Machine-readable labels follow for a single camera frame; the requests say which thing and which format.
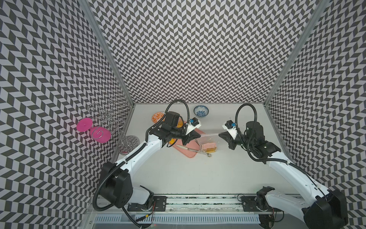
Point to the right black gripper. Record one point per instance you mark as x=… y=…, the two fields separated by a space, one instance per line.
x=229 y=139

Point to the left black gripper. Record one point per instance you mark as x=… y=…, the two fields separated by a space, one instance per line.
x=190 y=136

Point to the clear resealable bag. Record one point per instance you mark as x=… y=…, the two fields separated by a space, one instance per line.
x=209 y=141

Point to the metal tongs white tips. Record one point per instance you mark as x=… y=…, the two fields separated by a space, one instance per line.
x=194 y=150

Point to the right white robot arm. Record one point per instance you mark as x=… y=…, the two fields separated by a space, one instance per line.
x=319 y=207

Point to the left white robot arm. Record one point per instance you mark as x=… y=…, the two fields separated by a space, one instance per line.
x=116 y=189

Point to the pink plastic tray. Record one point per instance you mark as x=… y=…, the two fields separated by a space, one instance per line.
x=193 y=144

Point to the blue patterned small bowl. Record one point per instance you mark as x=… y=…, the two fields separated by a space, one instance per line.
x=201 y=111

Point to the orange patterned small bowl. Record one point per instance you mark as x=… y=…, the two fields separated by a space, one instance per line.
x=157 y=117

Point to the pink round disc lower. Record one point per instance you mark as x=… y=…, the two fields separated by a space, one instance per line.
x=100 y=134

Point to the pink round disc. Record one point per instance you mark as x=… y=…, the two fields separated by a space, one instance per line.
x=84 y=125
x=100 y=134

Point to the pink round disc upper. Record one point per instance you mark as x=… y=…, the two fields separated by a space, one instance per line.
x=84 y=125

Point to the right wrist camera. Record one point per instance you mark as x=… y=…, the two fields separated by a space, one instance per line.
x=230 y=127

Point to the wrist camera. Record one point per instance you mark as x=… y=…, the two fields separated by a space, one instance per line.
x=230 y=127
x=192 y=124

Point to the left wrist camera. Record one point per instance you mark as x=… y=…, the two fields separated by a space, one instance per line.
x=192 y=124

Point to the metal base rail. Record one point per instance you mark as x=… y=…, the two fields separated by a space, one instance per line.
x=203 y=210

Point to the wire spiral stand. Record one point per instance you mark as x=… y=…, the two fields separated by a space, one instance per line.
x=107 y=116

